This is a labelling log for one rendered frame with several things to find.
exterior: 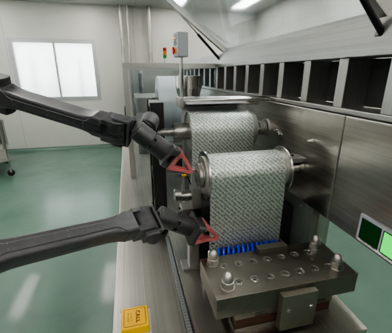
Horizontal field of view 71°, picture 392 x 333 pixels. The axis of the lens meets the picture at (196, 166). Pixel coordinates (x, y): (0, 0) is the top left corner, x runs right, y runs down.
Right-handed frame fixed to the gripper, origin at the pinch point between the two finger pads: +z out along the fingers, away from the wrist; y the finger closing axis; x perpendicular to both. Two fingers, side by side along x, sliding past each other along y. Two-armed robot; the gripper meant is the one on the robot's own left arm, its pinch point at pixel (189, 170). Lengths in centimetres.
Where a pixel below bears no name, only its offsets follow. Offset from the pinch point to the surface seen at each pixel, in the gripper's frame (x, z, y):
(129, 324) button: -39.0, 7.7, 19.4
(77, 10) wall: 40, -192, -540
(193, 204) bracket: -7.9, 8.4, 0.2
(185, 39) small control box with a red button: 37, -22, -49
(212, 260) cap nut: -14.1, 17.0, 15.1
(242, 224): -2.7, 22.3, 6.8
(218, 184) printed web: 2.9, 6.9, 7.5
